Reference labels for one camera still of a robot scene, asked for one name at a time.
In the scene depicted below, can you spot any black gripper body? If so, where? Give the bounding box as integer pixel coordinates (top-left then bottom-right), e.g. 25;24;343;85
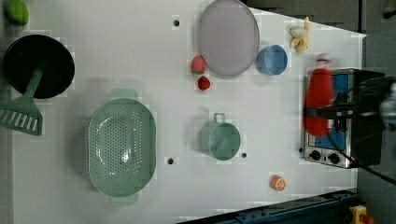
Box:
333;77;396;132

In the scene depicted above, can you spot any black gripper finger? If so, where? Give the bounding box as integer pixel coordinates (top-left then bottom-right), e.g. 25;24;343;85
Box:
304;104;354;119

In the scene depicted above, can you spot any red ketchup bottle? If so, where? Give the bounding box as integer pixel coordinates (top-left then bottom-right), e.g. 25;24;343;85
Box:
303;53;334;137

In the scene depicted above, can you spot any green oval strainer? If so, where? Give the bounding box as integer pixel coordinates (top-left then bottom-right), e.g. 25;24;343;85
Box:
87;89;157;206

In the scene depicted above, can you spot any black toaster oven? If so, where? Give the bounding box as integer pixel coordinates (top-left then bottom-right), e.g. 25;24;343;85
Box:
302;69;385;169

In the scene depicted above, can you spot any blue bowl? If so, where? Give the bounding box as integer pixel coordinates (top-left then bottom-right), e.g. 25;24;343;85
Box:
256;45;288;76

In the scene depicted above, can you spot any peeled banana toy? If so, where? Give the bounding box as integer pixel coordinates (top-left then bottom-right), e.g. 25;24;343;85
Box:
290;17;310;53

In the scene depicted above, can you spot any orange slice toy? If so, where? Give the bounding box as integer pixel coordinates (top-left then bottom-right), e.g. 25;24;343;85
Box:
270;175;287;191

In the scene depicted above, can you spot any yellow emergency stop button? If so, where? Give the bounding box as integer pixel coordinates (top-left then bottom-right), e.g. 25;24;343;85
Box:
349;205;375;224

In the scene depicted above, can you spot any green metal cup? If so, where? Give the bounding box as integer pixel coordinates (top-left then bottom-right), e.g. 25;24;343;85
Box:
199;113;241;161

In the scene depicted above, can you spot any lavender round plate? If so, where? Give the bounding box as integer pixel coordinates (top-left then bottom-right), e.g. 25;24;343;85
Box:
197;0;260;76

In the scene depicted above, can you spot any red strawberry toy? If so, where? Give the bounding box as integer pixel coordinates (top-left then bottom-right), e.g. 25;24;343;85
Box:
198;77;211;91

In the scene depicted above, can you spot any pink strawberry toy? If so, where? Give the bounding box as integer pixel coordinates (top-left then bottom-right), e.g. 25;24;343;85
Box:
191;56;205;74

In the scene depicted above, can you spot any green slotted spatula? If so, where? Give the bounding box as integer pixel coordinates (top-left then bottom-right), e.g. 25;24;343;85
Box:
0;67;44;136

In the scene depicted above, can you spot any black frying pan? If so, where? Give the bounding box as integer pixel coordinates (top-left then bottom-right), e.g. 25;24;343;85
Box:
3;35;75;99

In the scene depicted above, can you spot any green lime toy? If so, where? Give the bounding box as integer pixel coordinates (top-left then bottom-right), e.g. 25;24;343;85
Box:
7;0;29;26

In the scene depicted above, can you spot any blue metal frame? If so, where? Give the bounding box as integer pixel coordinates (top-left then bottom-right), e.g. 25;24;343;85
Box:
177;190;361;224

